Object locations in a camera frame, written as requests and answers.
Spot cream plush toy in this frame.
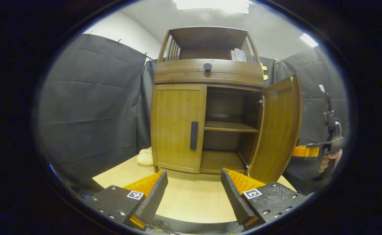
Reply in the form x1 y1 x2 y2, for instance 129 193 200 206
137 148 154 166

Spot black backdrop cloth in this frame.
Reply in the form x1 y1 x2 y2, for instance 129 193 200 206
37 33 350 196

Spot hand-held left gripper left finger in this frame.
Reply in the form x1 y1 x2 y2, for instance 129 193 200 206
86 171 168 231

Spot small ceiling light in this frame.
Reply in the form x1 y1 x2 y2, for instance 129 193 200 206
300 33 319 48

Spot large ceiling light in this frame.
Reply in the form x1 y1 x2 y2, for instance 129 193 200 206
173 0 253 14

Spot tangled black cables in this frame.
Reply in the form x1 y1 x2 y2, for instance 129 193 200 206
150 219 178 235

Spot wooden double-door shoe cabinet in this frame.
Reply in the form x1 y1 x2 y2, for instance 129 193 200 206
150 26 266 175

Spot wooden cabinet shelf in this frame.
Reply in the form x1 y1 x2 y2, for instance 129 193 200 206
205 121 258 133

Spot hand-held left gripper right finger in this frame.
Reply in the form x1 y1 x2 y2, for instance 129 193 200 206
220 168 309 230

